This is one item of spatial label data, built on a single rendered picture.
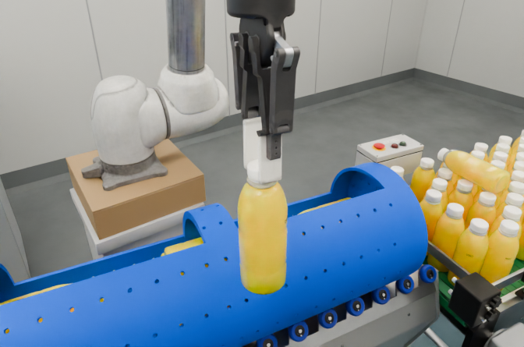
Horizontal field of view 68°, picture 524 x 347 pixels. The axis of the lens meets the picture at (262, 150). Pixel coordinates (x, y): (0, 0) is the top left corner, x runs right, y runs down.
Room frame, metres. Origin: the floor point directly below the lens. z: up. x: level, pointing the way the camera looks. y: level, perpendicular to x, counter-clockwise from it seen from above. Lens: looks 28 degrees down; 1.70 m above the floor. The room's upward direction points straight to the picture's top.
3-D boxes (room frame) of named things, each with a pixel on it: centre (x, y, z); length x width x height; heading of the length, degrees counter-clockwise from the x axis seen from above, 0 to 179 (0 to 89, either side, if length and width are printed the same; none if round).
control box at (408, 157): (1.16, -0.43, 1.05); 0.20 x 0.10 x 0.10; 116
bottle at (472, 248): (0.76, -0.53, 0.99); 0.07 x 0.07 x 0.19
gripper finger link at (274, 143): (0.41, -0.02, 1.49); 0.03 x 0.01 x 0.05; 26
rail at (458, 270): (0.85, -0.44, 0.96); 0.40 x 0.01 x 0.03; 26
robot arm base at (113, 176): (1.00, 0.41, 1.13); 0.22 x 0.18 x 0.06; 120
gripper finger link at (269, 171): (0.42, -0.01, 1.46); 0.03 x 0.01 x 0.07; 116
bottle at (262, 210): (0.44, 0.00, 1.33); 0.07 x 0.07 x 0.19
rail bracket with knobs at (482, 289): (0.65, -0.50, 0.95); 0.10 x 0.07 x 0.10; 26
